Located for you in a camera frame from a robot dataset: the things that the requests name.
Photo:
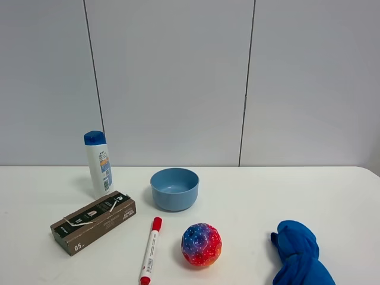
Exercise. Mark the brown black cardboard box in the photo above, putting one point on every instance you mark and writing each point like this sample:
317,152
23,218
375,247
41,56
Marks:
86,225

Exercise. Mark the blue plastic bowl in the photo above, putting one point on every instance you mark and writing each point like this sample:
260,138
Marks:
175,189

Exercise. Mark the red white marker pen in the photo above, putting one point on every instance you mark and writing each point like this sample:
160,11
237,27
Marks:
147,266

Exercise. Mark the red blue dimpled ball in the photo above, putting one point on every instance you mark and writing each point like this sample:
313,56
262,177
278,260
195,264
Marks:
201,245

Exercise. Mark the blue rolled cloth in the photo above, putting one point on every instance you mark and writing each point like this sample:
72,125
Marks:
299,254

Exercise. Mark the white shampoo bottle blue cap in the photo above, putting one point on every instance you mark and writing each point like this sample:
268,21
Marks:
99,163

